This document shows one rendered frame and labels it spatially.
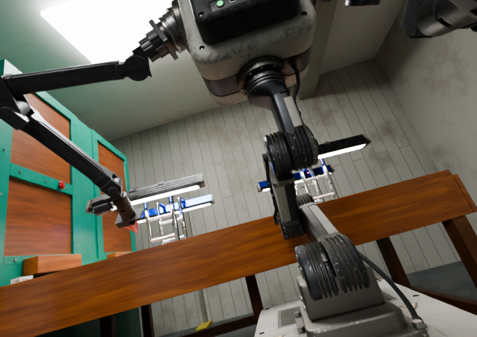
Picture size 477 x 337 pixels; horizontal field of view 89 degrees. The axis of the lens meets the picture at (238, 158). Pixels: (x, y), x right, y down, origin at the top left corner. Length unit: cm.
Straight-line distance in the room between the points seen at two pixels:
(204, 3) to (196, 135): 293
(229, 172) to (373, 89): 220
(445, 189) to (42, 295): 158
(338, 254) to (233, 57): 50
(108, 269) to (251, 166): 238
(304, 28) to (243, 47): 15
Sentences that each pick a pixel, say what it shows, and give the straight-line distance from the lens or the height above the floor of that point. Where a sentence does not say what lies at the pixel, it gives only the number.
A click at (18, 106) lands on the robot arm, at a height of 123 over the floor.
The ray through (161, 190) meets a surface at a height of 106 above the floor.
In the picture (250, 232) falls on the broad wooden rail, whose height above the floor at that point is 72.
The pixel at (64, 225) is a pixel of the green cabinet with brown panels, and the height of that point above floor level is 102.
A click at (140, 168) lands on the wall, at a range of 368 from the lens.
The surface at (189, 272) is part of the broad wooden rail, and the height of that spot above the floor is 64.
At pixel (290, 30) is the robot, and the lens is 67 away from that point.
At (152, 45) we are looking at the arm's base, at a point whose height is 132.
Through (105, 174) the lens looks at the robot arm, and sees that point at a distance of 102.
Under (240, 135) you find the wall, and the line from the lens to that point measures 334.
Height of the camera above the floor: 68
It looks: 20 degrees up
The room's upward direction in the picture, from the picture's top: 15 degrees counter-clockwise
